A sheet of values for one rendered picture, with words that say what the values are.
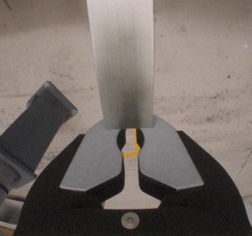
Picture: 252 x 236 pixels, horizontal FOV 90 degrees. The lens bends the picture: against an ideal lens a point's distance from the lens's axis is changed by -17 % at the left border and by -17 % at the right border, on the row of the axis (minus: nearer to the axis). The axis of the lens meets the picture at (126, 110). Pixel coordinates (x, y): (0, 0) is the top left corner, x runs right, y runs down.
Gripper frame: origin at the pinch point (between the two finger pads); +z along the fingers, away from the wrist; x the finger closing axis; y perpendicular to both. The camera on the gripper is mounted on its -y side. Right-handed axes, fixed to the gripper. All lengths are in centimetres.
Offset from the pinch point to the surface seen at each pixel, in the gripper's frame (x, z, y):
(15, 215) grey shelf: -213, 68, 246
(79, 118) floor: -41, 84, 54
